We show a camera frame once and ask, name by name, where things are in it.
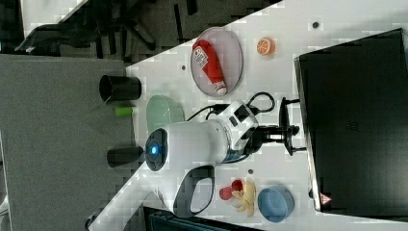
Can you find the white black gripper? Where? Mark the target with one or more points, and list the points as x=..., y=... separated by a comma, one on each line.
x=240, y=123

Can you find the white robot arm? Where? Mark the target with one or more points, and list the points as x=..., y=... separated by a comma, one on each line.
x=181, y=157

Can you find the black toaster oven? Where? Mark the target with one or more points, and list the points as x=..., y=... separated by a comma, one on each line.
x=353, y=101

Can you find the red toy cherry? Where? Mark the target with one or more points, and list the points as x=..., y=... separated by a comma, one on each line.
x=237, y=185

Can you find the peeled toy banana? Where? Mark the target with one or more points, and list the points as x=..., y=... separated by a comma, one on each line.
x=247, y=197

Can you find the red toy strawberry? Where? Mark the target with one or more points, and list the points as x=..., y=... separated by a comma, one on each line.
x=225, y=193

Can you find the blue bowl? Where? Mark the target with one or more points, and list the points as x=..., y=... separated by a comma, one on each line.
x=275, y=203

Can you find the orange slice toy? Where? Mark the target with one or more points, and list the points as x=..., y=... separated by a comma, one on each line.
x=265, y=46

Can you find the grey round plate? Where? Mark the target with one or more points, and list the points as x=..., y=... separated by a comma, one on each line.
x=229, y=55

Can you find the red ketchup bottle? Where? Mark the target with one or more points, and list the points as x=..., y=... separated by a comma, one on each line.
x=206, y=69

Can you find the green perforated colander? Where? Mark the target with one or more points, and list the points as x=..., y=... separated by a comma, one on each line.
x=162, y=110

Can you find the dark blue bin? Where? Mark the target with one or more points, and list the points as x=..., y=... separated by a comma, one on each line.
x=162, y=222

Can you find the black cylinder cup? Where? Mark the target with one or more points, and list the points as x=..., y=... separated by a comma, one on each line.
x=119, y=88

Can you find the black office chair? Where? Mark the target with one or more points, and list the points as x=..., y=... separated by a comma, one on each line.
x=93, y=21

